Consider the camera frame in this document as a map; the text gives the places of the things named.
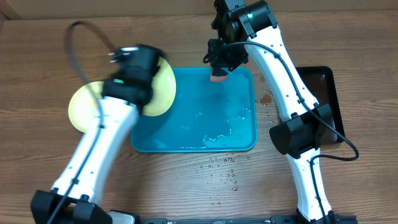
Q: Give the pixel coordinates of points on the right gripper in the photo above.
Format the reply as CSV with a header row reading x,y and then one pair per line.
x,y
219,66

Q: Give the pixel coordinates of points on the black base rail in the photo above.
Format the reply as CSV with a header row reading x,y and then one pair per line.
x,y
275,219

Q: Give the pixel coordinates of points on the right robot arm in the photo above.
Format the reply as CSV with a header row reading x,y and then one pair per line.
x,y
252,31

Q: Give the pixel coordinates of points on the black rectangular tray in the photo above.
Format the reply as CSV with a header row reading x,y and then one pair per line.
x,y
320,82

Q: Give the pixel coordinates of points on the orange and grey sponge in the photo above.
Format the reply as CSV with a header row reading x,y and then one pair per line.
x,y
218,74

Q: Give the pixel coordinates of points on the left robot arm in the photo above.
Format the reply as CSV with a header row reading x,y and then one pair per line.
x,y
76,195

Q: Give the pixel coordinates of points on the yellow-green plate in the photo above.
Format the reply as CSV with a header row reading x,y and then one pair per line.
x,y
82,108
164,90

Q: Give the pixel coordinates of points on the teal plastic tray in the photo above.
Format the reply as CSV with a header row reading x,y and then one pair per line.
x,y
204,117

